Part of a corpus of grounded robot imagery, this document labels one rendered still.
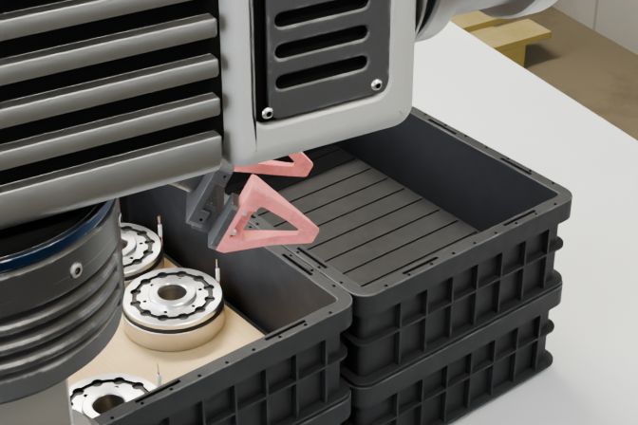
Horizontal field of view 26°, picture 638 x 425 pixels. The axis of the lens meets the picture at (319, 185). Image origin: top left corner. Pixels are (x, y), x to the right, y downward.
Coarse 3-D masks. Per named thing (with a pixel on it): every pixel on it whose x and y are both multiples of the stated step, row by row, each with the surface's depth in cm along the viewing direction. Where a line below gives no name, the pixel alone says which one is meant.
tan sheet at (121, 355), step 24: (168, 264) 151; (120, 336) 140; (216, 336) 140; (240, 336) 140; (96, 360) 136; (120, 360) 136; (144, 360) 136; (168, 360) 136; (192, 360) 136; (72, 384) 133
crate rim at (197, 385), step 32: (288, 256) 134; (320, 288) 130; (320, 320) 125; (256, 352) 121; (288, 352) 124; (192, 384) 118; (224, 384) 120; (96, 416) 114; (128, 416) 114; (160, 416) 117
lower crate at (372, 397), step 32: (512, 320) 145; (544, 320) 151; (448, 352) 140; (480, 352) 146; (512, 352) 149; (544, 352) 154; (352, 384) 135; (384, 384) 135; (416, 384) 141; (448, 384) 144; (480, 384) 149; (512, 384) 151; (352, 416) 138; (384, 416) 139; (416, 416) 143; (448, 416) 146
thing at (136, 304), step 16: (160, 272) 144; (176, 272) 144; (192, 272) 144; (128, 288) 141; (144, 288) 141; (208, 288) 142; (128, 304) 139; (144, 304) 139; (192, 304) 139; (208, 304) 139; (144, 320) 136; (160, 320) 137; (176, 320) 136; (192, 320) 136
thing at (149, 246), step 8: (128, 224) 152; (128, 232) 150; (136, 232) 150; (144, 232) 151; (152, 232) 150; (136, 240) 149; (144, 240) 149; (152, 240) 149; (144, 248) 148; (152, 248) 148; (160, 248) 148; (128, 256) 146; (136, 256) 146; (144, 256) 147; (152, 256) 146; (128, 264) 145; (136, 264) 146; (144, 264) 145; (152, 264) 146; (128, 272) 144; (136, 272) 144
